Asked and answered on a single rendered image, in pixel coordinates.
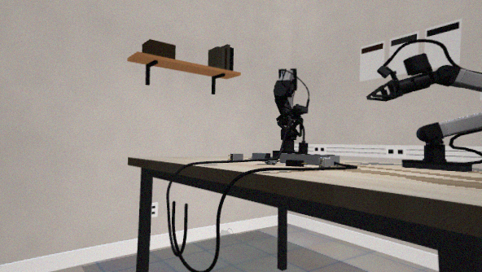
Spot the black two-pin plug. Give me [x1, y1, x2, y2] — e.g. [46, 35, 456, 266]
[286, 160, 308, 167]

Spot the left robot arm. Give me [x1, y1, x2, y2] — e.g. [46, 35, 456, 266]
[377, 53, 482, 166]

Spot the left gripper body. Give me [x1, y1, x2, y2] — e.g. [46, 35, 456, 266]
[385, 66, 415, 97]

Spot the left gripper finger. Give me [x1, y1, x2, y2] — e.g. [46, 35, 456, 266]
[366, 89, 388, 101]
[372, 80, 397, 99]

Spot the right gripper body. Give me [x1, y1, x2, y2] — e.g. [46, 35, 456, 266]
[276, 103, 303, 124]

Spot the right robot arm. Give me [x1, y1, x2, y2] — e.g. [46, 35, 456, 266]
[274, 68, 309, 153]

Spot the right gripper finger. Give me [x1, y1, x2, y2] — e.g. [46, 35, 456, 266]
[292, 118, 304, 137]
[278, 116, 293, 135]

